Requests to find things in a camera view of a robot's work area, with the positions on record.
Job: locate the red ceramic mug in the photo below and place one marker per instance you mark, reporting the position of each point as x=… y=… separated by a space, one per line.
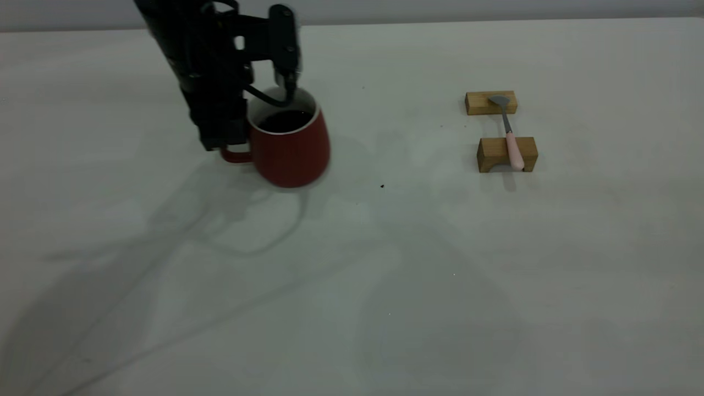
x=291 y=157

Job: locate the flat rectangular wooden block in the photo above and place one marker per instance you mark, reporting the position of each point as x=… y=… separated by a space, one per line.
x=476 y=103

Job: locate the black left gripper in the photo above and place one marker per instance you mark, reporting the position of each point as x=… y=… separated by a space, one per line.
x=214 y=91

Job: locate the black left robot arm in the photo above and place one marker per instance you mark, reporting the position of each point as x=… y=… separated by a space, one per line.
x=176 y=33

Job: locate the arched wooden block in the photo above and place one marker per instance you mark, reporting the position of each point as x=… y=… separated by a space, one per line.
x=492 y=149

